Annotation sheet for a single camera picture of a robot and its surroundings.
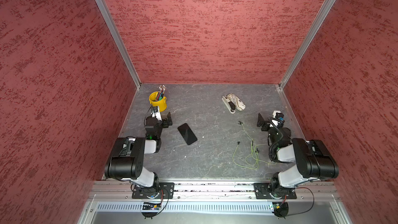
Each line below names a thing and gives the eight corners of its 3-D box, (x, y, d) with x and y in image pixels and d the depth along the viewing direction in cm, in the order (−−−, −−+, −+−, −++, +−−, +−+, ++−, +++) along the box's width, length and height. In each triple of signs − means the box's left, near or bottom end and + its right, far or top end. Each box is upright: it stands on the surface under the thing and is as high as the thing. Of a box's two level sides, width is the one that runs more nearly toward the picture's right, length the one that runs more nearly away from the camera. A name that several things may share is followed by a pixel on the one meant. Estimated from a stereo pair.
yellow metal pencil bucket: (151, 109, 108) (146, 97, 98) (157, 101, 112) (153, 89, 103) (162, 114, 105) (158, 103, 95) (168, 106, 110) (165, 95, 100)
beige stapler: (231, 114, 105) (232, 111, 102) (221, 99, 114) (222, 96, 110) (236, 112, 106) (237, 109, 103) (226, 97, 115) (227, 94, 112)
